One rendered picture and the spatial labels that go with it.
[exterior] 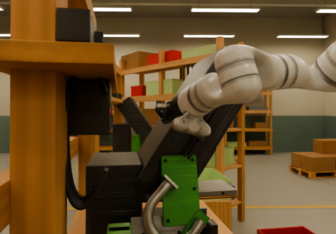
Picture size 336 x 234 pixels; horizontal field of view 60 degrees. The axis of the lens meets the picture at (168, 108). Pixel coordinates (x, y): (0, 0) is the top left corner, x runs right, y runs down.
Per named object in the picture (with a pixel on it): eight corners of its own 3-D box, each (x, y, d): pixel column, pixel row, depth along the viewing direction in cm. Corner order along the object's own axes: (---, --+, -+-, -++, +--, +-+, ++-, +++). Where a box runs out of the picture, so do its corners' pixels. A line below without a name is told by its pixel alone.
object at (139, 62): (218, 232, 337) (218, 27, 339) (113, 191, 508) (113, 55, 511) (245, 221, 374) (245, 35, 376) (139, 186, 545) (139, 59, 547)
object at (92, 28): (96, 55, 76) (96, 28, 76) (91, 41, 61) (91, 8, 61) (68, 54, 75) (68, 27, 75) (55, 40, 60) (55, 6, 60)
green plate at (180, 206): (194, 221, 96) (189, 157, 102) (200, 224, 88) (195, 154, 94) (159, 223, 94) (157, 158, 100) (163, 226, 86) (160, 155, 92)
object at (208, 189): (221, 186, 121) (221, 179, 121) (237, 198, 105) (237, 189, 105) (126, 191, 114) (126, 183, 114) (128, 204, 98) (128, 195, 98)
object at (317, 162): (335, 169, 702) (334, 138, 702) (362, 176, 623) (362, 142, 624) (289, 171, 683) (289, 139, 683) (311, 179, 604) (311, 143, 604)
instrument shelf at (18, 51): (117, 93, 142) (117, 85, 142) (114, 64, 54) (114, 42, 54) (63, 92, 138) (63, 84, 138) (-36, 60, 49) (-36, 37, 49)
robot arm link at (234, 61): (203, 56, 54) (255, 55, 61) (216, 101, 52) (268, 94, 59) (227, 37, 48) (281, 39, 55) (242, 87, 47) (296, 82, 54)
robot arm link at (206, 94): (223, 117, 63) (212, 79, 65) (275, 94, 49) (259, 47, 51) (196, 122, 60) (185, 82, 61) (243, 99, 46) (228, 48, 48)
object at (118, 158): (137, 231, 125) (137, 151, 125) (143, 269, 95) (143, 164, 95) (93, 234, 121) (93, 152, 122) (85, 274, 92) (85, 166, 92)
